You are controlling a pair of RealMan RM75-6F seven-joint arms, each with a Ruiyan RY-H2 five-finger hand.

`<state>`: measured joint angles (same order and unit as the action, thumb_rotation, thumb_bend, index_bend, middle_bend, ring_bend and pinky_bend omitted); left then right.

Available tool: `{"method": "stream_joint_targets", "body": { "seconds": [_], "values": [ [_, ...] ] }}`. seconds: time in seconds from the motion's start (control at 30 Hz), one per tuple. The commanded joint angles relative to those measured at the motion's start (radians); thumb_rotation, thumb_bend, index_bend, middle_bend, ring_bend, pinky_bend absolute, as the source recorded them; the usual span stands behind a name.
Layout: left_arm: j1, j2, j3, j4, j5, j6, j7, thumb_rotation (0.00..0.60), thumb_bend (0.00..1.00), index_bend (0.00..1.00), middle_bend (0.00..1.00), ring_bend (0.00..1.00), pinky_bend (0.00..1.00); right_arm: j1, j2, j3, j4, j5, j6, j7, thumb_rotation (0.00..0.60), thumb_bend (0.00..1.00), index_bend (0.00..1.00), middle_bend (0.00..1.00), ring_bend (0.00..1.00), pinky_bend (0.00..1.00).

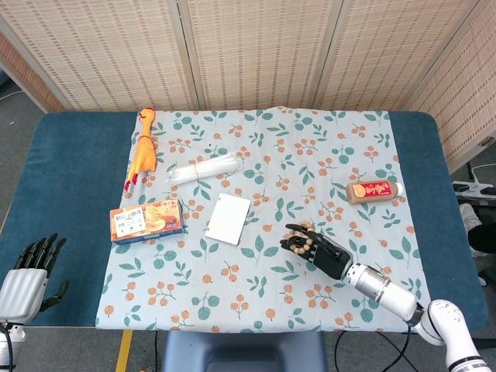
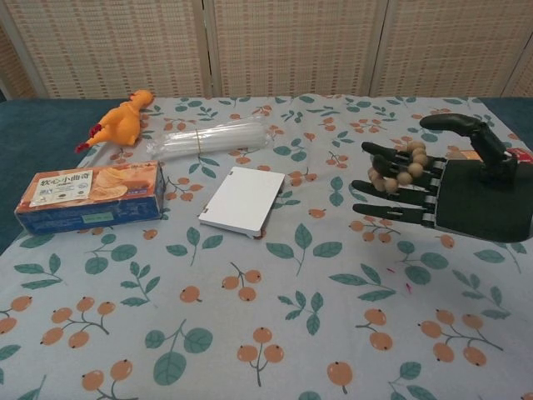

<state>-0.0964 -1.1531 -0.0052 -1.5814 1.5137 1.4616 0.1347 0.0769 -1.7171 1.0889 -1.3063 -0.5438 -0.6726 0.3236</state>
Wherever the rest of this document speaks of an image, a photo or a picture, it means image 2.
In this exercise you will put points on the bundle of clear straws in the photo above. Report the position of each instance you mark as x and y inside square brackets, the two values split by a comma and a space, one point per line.
[216, 139]

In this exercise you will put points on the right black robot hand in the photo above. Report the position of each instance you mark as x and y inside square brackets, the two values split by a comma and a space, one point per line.
[470, 200]

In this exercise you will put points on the woven folding screen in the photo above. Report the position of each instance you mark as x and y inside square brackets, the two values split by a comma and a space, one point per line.
[291, 46]

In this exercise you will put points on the floral leaf print tablecloth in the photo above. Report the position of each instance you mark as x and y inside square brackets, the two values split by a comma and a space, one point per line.
[266, 308]

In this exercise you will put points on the orange and blue cookie box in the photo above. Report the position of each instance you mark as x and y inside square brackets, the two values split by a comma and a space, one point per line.
[89, 193]

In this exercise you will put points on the white rectangular board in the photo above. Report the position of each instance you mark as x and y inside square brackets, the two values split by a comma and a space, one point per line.
[243, 200]

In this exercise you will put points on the orange rubber chicken toy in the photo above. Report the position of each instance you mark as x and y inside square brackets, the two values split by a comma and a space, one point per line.
[125, 118]

